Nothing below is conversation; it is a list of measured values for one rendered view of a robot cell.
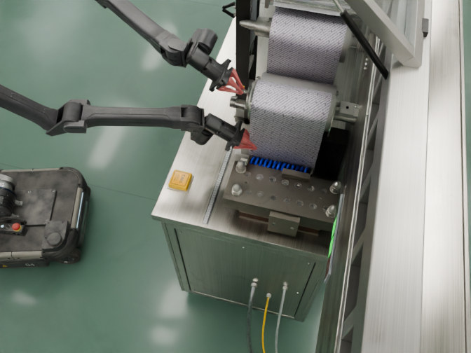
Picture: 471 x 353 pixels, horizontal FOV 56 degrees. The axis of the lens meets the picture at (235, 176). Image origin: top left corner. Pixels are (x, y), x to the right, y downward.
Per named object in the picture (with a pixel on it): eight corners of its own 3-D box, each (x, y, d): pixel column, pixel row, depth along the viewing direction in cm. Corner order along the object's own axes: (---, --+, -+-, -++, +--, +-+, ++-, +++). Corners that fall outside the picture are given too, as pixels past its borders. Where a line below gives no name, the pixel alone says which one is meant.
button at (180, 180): (174, 172, 169) (174, 169, 167) (192, 176, 168) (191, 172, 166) (168, 187, 165) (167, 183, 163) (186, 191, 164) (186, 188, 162)
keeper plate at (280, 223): (268, 225, 156) (270, 210, 146) (296, 232, 154) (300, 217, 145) (266, 232, 154) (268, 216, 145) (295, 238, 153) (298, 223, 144)
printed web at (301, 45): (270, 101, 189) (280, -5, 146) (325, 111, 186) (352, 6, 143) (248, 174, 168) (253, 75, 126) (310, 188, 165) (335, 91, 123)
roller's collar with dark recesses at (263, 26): (258, 27, 154) (259, 11, 149) (275, 30, 153) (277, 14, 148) (254, 39, 151) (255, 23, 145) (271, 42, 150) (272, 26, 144)
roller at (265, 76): (263, 89, 164) (265, 64, 154) (331, 102, 160) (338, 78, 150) (255, 113, 157) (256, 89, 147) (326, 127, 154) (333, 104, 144)
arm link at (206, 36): (169, 64, 140) (165, 45, 132) (183, 36, 144) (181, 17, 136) (205, 75, 138) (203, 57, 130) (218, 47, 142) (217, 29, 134)
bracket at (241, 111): (236, 146, 176) (237, 91, 151) (252, 149, 175) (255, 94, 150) (233, 155, 174) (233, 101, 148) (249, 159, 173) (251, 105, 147)
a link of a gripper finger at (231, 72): (233, 106, 143) (209, 89, 139) (239, 89, 146) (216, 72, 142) (245, 97, 138) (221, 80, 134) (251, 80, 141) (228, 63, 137)
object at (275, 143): (249, 155, 159) (250, 121, 143) (314, 168, 155) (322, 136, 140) (248, 155, 158) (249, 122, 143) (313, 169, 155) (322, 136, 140)
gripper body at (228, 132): (228, 153, 152) (209, 143, 150) (236, 130, 157) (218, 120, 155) (237, 144, 146) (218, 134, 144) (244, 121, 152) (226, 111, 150)
